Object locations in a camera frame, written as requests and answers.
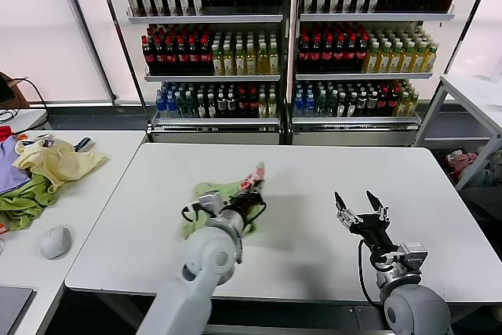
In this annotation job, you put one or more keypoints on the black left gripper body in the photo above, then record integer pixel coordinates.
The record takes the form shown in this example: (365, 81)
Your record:
(247, 207)

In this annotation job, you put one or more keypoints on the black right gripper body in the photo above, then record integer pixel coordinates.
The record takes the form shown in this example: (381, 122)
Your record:
(372, 229)

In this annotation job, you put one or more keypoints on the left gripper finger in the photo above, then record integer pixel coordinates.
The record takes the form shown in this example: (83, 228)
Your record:
(248, 191)
(260, 194)

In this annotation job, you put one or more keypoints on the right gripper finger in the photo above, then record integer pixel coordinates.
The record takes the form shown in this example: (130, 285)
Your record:
(379, 212)
(346, 215)

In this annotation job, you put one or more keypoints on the light green t-shirt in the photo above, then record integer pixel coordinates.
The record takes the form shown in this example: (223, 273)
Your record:
(208, 190)

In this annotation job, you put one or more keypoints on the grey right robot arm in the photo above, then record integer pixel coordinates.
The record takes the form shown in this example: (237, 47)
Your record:
(415, 307)

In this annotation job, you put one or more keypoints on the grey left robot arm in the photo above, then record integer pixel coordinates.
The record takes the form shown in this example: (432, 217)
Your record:
(208, 256)

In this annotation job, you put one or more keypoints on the grey clothes heap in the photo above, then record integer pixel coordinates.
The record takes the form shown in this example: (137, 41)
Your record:
(492, 166)

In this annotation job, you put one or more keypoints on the small red cap cola bottle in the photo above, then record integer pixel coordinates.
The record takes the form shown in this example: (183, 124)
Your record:
(382, 106)
(253, 107)
(392, 105)
(243, 107)

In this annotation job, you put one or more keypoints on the small yellow drink bottle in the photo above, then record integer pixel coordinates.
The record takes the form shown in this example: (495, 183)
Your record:
(401, 108)
(271, 107)
(262, 107)
(411, 107)

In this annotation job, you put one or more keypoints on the small grey label dark bottle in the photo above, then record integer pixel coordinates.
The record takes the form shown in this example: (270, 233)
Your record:
(372, 106)
(361, 106)
(221, 107)
(231, 107)

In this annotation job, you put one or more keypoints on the small white label dark bottle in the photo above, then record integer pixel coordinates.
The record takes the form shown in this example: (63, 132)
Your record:
(201, 107)
(341, 106)
(351, 106)
(212, 107)

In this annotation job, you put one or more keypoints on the blue water bottle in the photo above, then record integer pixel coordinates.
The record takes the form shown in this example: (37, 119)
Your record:
(171, 107)
(310, 106)
(299, 106)
(161, 107)

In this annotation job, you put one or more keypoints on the pink cloth heap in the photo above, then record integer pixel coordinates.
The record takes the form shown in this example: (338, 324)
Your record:
(460, 162)

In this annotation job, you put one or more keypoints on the small green soda bottle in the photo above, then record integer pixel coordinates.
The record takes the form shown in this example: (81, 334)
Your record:
(331, 106)
(321, 106)
(181, 107)
(191, 107)

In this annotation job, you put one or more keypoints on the yellow juice bottle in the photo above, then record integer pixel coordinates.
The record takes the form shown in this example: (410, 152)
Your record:
(419, 60)
(383, 60)
(273, 61)
(217, 61)
(250, 61)
(430, 60)
(408, 60)
(395, 60)
(228, 61)
(239, 61)
(262, 61)
(372, 60)

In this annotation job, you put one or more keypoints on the blue white striped item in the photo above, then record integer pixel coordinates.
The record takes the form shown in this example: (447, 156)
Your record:
(84, 144)

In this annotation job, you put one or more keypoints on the pale yellow shirt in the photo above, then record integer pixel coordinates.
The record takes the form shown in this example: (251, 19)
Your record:
(66, 162)

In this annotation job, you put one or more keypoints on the white computer mouse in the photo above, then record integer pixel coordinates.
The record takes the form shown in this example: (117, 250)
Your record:
(55, 242)

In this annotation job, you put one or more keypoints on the small printed paper tag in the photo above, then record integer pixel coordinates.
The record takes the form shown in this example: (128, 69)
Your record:
(47, 141)

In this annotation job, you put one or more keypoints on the crumpled green garment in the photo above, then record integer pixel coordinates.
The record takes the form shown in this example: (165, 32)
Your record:
(23, 205)

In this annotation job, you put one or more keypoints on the orange cloth scrap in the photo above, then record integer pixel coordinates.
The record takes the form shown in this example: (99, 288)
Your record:
(23, 139)

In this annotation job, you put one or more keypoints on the purple shirt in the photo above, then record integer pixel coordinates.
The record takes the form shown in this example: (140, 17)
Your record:
(9, 170)

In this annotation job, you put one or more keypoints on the red orange small item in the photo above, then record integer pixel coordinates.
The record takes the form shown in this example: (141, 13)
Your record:
(3, 229)

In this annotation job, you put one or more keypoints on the brown cardboard box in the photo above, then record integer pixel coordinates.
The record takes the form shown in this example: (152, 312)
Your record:
(20, 93)

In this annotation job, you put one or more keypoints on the red cloth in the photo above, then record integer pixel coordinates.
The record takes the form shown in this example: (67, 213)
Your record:
(4, 133)

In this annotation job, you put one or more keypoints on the grey laptop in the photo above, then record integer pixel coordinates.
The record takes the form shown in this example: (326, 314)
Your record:
(13, 307)

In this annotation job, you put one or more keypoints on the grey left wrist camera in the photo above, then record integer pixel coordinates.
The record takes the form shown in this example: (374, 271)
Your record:
(211, 203)

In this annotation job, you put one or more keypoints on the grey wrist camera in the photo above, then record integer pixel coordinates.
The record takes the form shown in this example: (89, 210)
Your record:
(413, 255)
(211, 203)

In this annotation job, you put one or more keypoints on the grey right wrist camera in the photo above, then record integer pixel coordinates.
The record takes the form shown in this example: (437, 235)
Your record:
(413, 255)

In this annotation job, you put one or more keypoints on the white frame table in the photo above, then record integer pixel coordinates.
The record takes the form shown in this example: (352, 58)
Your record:
(466, 92)

